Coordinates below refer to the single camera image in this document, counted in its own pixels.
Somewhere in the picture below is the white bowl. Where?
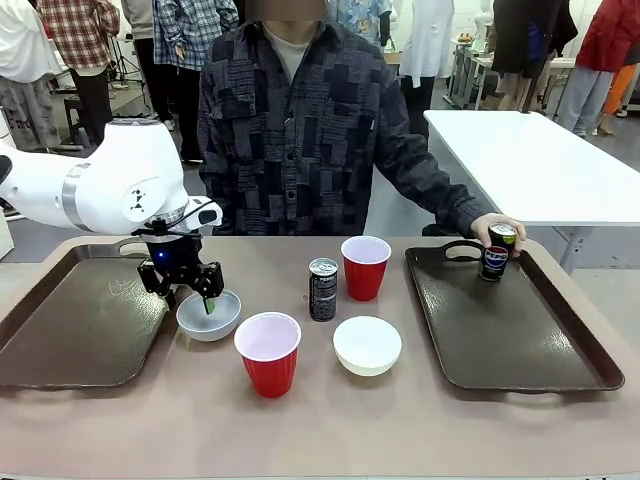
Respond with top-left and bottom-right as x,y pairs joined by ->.
332,315 -> 403,377

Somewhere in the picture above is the person in patchwork shirt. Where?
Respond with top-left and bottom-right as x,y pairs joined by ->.
197,0 -> 451,237

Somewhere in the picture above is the person in red jacket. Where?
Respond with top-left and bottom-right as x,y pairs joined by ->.
556,0 -> 640,137

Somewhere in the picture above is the person in white shirt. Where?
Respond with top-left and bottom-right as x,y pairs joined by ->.
0,0 -> 62,151

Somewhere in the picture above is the red plastic cup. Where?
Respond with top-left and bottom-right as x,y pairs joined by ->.
340,235 -> 392,302
233,311 -> 303,400

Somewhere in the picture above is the person in red plaid shirt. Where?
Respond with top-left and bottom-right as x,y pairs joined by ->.
37,0 -> 122,147

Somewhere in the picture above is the person in blue plaid shirt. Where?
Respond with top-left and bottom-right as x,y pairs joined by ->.
152,0 -> 240,165

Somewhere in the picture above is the figure in white coat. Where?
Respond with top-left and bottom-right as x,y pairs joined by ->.
398,0 -> 457,147

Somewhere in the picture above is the person in grey top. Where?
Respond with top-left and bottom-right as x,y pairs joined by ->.
119,0 -> 177,132

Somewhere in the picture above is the person in dark coat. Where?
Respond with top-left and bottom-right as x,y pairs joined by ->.
492,0 -> 580,112

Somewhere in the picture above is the black Pepsi can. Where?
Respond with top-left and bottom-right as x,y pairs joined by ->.
479,223 -> 518,284

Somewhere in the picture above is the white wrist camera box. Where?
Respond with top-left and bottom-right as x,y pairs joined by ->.
187,197 -> 224,229

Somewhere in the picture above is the black stool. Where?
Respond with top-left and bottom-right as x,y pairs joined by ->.
63,96 -> 85,147

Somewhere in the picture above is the person's left forearm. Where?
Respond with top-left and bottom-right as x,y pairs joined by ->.
394,149 -> 494,240

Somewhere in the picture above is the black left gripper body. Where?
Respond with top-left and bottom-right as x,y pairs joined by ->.
134,227 -> 205,287

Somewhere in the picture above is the grey metal cart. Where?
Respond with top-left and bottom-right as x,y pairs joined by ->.
446,39 -> 502,110

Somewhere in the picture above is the black can silver lid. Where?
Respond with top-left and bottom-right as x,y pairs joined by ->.
307,257 -> 342,322

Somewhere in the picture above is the person's left hand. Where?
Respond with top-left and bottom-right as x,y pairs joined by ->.
469,213 -> 529,259

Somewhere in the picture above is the pale grey-white bowl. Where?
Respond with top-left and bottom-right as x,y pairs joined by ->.
175,289 -> 243,343

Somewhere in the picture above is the brown plastic tray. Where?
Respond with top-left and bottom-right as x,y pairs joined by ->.
404,239 -> 626,405
0,234 -> 174,391

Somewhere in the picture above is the white cabinet edge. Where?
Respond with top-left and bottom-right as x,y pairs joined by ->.
0,214 -> 15,262

